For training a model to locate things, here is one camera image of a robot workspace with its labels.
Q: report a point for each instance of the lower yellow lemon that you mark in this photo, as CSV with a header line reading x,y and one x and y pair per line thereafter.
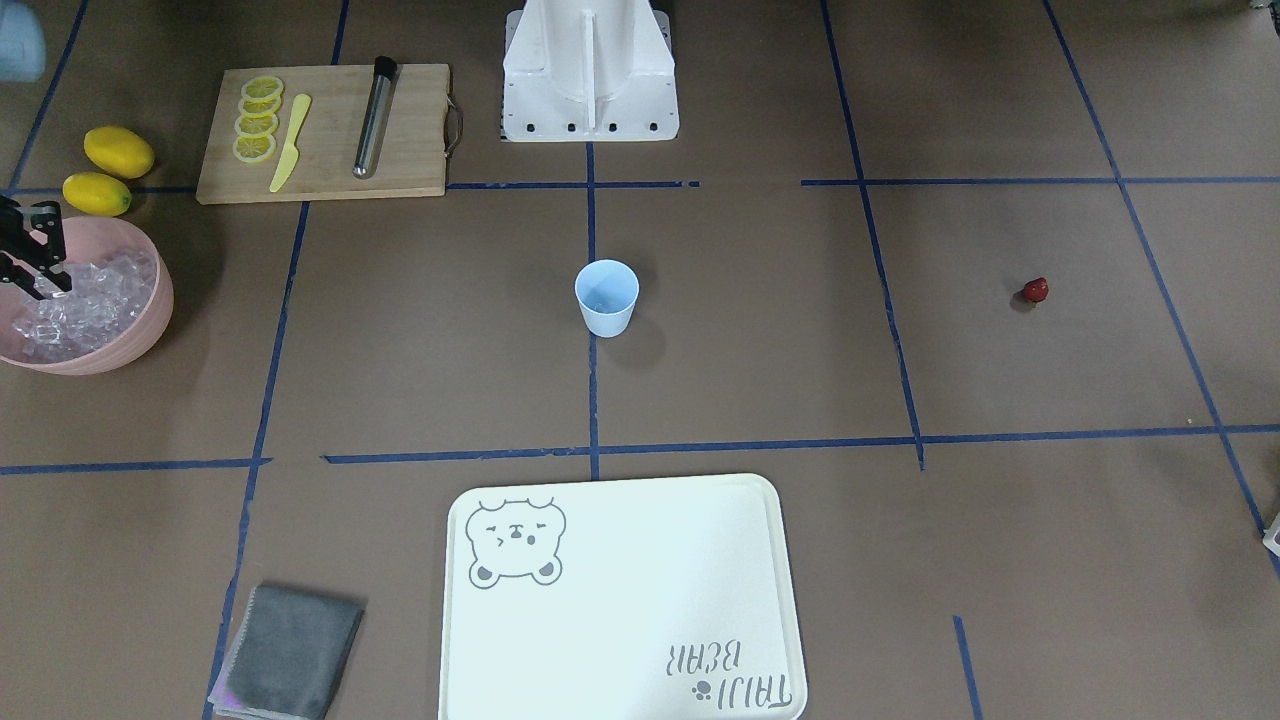
x,y
97,194

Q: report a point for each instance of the yellow lemon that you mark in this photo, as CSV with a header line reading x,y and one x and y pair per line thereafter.
x,y
97,194
119,151

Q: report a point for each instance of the upper yellow lemon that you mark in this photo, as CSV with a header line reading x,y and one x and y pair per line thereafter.
x,y
119,151

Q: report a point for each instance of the yellow plastic knife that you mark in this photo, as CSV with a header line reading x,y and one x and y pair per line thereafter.
x,y
289,152

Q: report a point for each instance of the wooden cutting board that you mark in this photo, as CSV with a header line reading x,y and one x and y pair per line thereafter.
x,y
412,157

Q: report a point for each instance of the grey folded cloth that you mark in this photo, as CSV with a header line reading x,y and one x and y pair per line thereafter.
x,y
289,655

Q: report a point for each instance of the light blue plastic cup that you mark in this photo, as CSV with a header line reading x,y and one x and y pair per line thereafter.
x,y
607,291

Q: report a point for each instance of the pink bowl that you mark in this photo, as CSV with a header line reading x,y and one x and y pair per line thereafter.
x,y
91,240

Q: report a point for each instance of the pile of clear ice cubes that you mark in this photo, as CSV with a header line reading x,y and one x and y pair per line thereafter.
x,y
106,299

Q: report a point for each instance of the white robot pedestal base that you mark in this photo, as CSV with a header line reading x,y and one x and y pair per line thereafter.
x,y
588,71

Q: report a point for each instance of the steel muddler black tip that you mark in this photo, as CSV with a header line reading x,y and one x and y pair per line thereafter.
x,y
384,75

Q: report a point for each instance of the cream bear tray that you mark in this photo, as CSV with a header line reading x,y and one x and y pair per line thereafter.
x,y
659,598

